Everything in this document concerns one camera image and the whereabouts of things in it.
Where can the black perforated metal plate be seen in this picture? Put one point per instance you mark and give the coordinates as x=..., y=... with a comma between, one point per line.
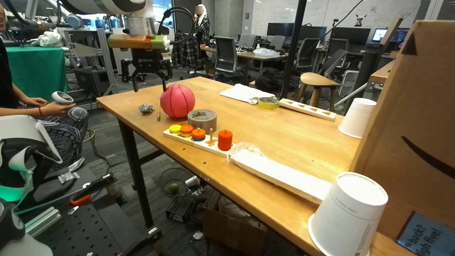
x=86, y=233

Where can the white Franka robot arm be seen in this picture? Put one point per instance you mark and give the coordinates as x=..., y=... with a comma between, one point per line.
x=137, y=24

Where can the yellow-green clear bowl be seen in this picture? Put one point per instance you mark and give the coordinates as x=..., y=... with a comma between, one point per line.
x=268, y=103

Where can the large brown cardboard box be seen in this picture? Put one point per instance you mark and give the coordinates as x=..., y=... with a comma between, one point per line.
x=417, y=109

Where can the operator hand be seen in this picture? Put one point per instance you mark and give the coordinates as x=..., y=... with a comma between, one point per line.
x=58, y=110
x=36, y=102

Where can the white paper cup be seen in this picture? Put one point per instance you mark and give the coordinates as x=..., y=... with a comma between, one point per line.
x=358, y=119
x=346, y=214

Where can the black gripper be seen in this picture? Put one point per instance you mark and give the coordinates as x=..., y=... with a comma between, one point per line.
x=150, y=60

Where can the yellow pencil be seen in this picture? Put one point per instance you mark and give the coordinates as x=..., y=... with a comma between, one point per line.
x=158, y=116

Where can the round wooden stool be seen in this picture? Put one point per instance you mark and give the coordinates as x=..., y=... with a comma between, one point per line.
x=318, y=80

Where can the black metal table frame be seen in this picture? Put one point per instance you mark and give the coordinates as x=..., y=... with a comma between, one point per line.
x=137, y=180

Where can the white VR controller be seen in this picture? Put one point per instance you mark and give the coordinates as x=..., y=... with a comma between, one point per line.
x=62, y=97

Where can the open laptop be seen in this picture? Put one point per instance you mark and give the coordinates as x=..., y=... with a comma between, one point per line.
x=382, y=35

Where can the green cloth covered table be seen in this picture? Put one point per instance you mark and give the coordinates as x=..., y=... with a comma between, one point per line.
x=40, y=72

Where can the long wooden peg board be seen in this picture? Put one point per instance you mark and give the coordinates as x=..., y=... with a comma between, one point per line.
x=308, y=109

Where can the standing person plaid clothes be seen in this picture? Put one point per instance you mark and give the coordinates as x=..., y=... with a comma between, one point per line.
x=203, y=24

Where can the tan wrist camera bar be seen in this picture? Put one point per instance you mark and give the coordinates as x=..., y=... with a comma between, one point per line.
x=137, y=42

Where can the seated person patterned trousers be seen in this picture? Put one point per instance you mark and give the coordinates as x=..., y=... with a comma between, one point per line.
x=66, y=137

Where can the operator forearm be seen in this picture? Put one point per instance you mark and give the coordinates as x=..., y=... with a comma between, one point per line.
x=22, y=112
x=18, y=93

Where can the white folded paper sheet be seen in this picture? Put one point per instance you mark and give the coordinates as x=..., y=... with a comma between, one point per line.
x=244, y=93

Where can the green ball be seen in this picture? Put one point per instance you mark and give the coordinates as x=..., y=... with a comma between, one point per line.
x=174, y=188

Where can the white plastic-wrapped wooden plank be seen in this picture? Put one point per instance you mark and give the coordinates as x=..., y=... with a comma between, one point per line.
x=279, y=173

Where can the aluminium extrusion bar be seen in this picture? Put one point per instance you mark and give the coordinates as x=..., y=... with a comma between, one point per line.
x=43, y=221

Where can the white green plastic device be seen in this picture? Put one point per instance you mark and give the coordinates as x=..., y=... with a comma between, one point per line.
x=23, y=130

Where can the grey duct tape roll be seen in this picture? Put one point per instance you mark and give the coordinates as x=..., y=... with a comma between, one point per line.
x=203, y=123

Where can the black vertical pole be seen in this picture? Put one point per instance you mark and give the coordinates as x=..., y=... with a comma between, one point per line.
x=294, y=43

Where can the pink mini basketball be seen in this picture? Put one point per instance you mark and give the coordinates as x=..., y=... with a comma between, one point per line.
x=177, y=102

